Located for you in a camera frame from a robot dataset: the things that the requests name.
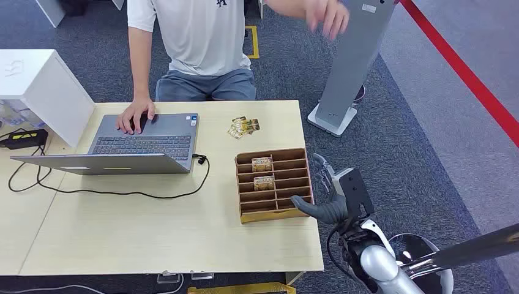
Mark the person's right forearm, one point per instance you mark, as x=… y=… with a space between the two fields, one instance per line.
x=142 y=77

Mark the black power adapter yellow label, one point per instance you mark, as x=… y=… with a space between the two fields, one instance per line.
x=26 y=138

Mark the brown wooden card holder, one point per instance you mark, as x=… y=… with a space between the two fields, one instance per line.
x=292 y=182

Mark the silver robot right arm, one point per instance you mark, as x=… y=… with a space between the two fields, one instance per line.
x=377 y=263

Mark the dark shoe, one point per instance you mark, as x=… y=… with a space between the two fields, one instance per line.
x=359 y=94

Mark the grey standing sign panel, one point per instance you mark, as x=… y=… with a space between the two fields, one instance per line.
x=348 y=69

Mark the grey laptop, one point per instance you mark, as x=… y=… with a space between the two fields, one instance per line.
x=142 y=146

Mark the dark metal pole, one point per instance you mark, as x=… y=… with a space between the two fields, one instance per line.
x=478 y=247

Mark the clear plastic table bracket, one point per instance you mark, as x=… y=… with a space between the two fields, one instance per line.
x=168 y=278
x=202 y=276

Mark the white box cabinet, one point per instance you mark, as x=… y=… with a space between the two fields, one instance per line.
x=36 y=89

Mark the white furniture panel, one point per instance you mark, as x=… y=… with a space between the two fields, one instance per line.
x=50 y=10

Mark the person's left forearm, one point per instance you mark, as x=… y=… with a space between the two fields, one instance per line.
x=288 y=7

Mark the round glossy black base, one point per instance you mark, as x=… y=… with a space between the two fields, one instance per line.
x=413 y=245

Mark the person's left hand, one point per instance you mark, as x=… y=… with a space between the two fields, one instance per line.
x=328 y=18

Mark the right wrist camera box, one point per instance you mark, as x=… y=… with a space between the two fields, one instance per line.
x=354 y=190

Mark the person's right hand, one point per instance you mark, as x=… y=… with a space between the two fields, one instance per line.
x=136 y=113

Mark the person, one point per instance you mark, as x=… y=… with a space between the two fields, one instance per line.
x=202 y=40

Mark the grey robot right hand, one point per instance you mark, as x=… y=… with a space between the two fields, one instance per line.
x=324 y=213

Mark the clear plastic packaging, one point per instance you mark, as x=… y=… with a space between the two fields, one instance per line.
x=18 y=115

